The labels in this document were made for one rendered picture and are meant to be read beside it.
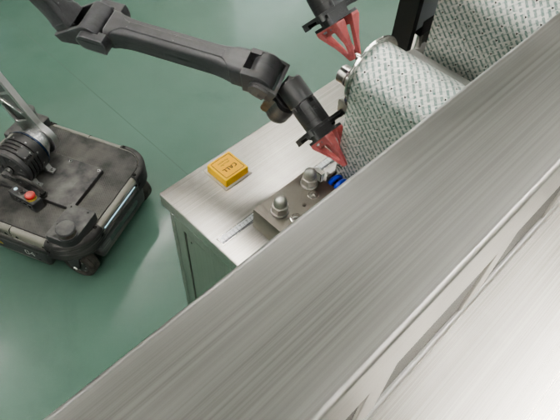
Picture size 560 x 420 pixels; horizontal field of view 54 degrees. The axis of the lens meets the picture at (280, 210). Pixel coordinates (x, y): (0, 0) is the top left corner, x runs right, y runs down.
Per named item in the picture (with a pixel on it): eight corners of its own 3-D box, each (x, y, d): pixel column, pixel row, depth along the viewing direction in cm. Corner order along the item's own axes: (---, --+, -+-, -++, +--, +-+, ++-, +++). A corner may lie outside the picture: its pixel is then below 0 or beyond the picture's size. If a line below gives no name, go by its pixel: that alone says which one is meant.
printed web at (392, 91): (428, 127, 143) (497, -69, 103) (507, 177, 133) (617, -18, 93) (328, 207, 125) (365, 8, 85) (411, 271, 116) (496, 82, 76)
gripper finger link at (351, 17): (330, 72, 102) (305, 27, 100) (355, 56, 105) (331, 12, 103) (352, 62, 96) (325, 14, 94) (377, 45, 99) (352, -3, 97)
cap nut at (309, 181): (308, 173, 114) (310, 159, 111) (321, 183, 113) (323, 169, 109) (296, 182, 113) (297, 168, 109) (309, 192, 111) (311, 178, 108)
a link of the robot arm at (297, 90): (280, 79, 107) (301, 67, 110) (267, 93, 113) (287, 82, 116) (301, 107, 107) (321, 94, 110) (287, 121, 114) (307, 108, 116)
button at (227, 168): (228, 157, 134) (228, 150, 132) (248, 172, 131) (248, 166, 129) (207, 172, 131) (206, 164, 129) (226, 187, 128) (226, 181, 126)
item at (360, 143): (336, 173, 117) (347, 107, 102) (425, 239, 107) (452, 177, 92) (334, 174, 117) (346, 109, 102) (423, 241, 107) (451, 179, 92)
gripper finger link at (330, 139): (330, 176, 114) (303, 139, 113) (352, 158, 117) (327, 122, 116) (347, 166, 108) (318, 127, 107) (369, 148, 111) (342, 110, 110)
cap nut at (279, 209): (279, 201, 110) (280, 186, 106) (292, 211, 108) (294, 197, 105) (267, 210, 108) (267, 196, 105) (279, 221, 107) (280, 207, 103)
